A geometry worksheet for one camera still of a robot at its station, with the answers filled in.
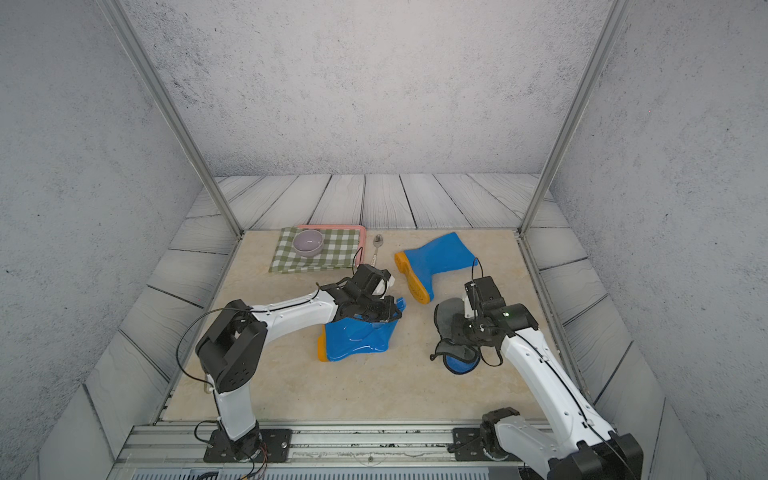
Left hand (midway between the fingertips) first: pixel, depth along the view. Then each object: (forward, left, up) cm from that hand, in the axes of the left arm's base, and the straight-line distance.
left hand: (407, 316), depth 86 cm
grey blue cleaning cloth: (-11, -10, +5) cm, 16 cm away
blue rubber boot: (-2, +15, -7) cm, 17 cm away
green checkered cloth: (+35, +23, -9) cm, 43 cm away
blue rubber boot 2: (+24, -7, -6) cm, 26 cm away
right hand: (-7, -13, +5) cm, 16 cm away
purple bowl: (+35, +35, -6) cm, 50 cm away
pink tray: (+43, +15, -9) cm, 46 cm away
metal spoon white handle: (+38, +9, -10) cm, 41 cm away
